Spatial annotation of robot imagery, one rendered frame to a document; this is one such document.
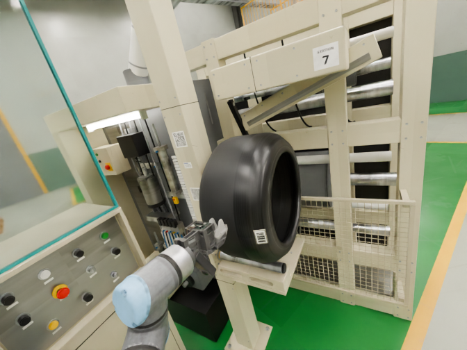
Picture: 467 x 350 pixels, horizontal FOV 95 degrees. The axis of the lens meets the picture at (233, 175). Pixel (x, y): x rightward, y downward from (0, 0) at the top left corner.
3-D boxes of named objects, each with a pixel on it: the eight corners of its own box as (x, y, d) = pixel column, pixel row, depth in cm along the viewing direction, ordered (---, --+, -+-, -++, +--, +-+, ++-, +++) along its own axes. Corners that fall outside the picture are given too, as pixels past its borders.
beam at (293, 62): (215, 101, 112) (208, 71, 107) (238, 96, 132) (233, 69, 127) (347, 70, 80) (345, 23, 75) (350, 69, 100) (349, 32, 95)
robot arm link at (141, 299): (110, 314, 47) (104, 281, 43) (156, 276, 57) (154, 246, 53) (139, 341, 43) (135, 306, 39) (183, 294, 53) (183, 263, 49)
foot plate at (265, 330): (224, 349, 152) (223, 347, 152) (241, 315, 173) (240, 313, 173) (258, 367, 138) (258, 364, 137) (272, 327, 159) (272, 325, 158)
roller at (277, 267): (216, 257, 109) (218, 248, 111) (221, 258, 113) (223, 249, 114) (283, 273, 91) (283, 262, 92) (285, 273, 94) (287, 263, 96)
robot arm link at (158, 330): (121, 376, 47) (114, 339, 42) (135, 322, 58) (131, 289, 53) (165, 371, 48) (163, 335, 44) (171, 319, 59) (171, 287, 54)
